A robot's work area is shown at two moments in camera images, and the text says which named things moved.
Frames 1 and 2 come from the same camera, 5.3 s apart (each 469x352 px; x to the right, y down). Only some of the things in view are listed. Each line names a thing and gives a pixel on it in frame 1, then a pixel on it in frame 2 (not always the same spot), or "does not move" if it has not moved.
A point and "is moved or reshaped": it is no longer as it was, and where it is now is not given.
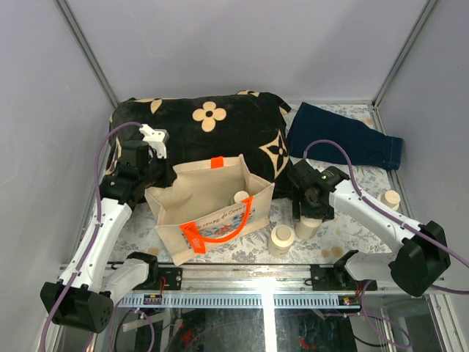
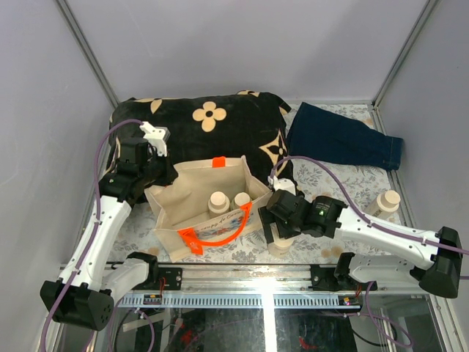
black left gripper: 171,175 does not move
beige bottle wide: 282,237 does not move
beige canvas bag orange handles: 208,204 does not move
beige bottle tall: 306,228 is moved or reshaped
